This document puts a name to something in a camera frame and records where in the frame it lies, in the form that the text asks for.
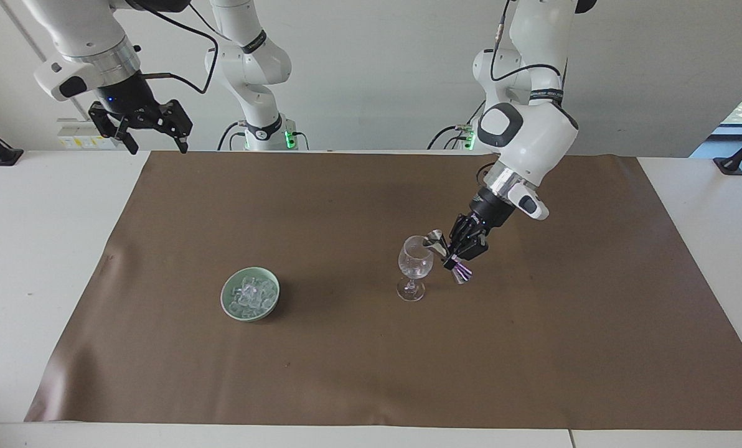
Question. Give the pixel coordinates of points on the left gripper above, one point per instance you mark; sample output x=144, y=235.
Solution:
x=490, y=211

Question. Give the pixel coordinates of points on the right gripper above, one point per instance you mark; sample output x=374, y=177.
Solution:
x=128, y=96

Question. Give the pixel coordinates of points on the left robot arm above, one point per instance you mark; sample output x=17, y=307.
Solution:
x=539, y=134

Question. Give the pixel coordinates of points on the clear wine glass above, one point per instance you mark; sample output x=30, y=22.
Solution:
x=415, y=264

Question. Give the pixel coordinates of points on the clear ice cubes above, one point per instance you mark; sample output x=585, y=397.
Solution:
x=251, y=294

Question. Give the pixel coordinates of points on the white power strip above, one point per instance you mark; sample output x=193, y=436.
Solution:
x=81, y=138

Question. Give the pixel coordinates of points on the pale green bowl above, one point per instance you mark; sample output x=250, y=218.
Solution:
x=229, y=308

